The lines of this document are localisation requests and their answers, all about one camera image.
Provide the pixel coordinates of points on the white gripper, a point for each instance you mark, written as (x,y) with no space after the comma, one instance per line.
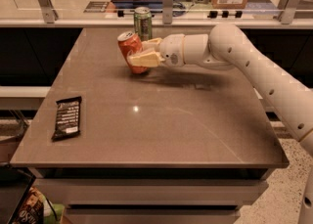
(171,49)

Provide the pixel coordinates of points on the red coke can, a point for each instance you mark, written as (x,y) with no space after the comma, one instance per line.
(130,43)

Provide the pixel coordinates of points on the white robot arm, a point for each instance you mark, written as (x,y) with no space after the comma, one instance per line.
(226,46)

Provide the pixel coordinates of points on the green soda can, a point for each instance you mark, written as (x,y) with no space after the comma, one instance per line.
(143,23)

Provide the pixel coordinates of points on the black snack bar wrapper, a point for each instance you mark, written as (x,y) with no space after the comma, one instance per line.
(67,123)

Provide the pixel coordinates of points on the grey table drawer unit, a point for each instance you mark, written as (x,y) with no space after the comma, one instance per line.
(151,201)

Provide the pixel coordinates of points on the black bin at left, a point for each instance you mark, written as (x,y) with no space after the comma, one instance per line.
(14,185)

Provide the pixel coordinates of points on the snack bag in bin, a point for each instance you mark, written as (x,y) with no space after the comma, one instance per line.
(38,209)

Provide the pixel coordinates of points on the middle metal glass bracket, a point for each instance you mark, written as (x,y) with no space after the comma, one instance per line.
(167,11)

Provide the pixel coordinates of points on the left metal glass bracket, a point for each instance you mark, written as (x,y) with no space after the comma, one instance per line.
(48,11)

